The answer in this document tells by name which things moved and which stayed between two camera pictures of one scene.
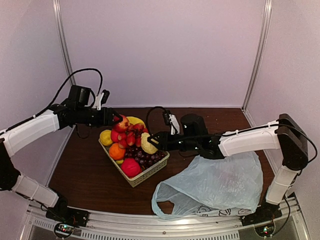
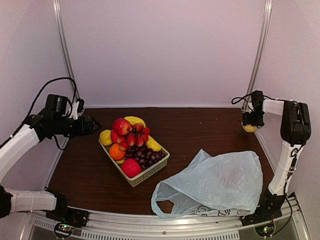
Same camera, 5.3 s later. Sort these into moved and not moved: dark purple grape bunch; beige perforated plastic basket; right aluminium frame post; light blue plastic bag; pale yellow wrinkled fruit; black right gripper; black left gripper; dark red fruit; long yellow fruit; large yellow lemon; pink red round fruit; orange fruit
Moved: black left gripper; dark red fruit; pale yellow wrinkled fruit; black right gripper
Not moved: dark purple grape bunch; orange fruit; pink red round fruit; large yellow lemon; right aluminium frame post; beige perforated plastic basket; long yellow fruit; light blue plastic bag
